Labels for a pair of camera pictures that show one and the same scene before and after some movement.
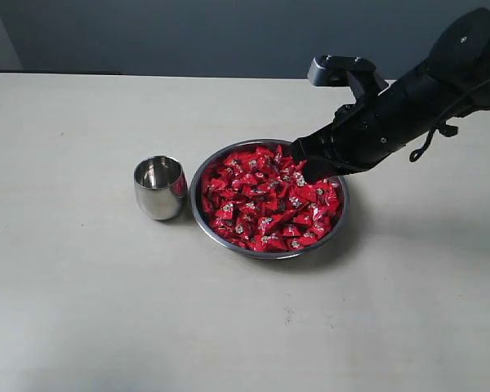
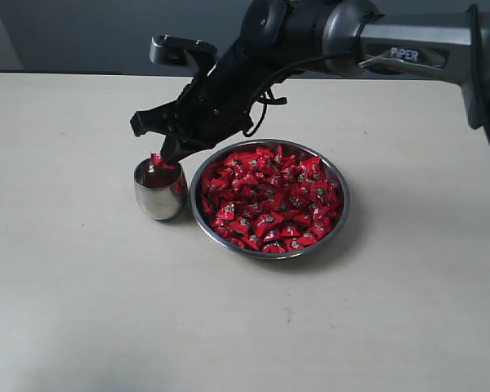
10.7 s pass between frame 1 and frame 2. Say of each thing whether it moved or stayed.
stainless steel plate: stayed
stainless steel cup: stayed
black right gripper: moved
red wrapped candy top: stayed
